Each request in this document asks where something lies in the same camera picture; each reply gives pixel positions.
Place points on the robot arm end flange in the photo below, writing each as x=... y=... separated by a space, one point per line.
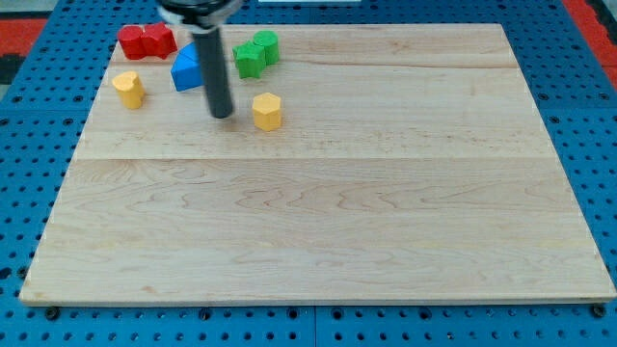
x=198 y=14

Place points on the blue triangle block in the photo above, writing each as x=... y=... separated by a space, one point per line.
x=186 y=73

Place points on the yellow heart block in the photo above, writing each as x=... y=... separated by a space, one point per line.
x=130 y=89

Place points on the yellow hexagon block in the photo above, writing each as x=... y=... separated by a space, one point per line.
x=267 y=111

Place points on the wooden board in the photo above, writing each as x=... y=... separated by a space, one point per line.
x=412 y=167

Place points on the green star block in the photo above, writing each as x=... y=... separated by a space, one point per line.
x=249 y=59

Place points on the green cylinder block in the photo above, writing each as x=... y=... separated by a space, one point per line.
x=269 y=41

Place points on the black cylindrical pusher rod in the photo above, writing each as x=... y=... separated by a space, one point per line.
x=214 y=72

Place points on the blue curved block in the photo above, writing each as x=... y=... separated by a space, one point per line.
x=189 y=53

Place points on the red star block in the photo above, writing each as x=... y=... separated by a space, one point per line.
x=158 y=40

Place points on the red cylinder block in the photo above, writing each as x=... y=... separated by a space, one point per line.
x=130 y=39

